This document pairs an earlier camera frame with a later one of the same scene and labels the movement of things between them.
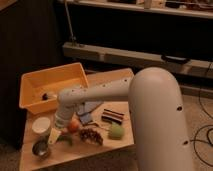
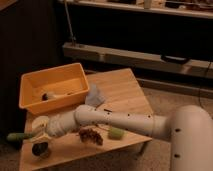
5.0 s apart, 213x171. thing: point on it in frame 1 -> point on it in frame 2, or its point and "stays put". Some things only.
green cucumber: [65, 138] -> [18, 137]
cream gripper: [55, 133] -> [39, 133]
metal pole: [73, 38] stays put
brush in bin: [45, 96] stays put
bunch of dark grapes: [91, 135] stays put
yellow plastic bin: [40, 90] stays put
